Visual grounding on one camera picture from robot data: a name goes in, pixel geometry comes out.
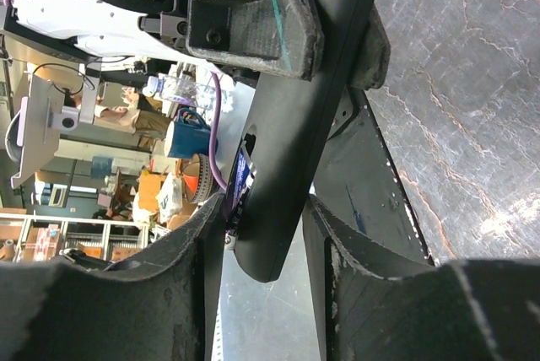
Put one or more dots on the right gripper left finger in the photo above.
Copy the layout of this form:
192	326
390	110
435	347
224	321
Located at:
158	304

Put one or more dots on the black remote control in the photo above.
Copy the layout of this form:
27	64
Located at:
286	130

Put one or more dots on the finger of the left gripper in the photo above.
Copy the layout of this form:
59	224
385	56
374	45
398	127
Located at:
373	57

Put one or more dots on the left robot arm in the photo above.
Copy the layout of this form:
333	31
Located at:
81	30

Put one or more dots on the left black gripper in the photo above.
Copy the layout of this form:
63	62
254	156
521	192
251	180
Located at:
280	37

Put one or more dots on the blue purple battery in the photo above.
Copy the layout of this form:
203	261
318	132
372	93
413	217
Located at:
244	176

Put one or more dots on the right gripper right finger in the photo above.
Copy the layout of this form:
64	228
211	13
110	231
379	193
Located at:
376	292

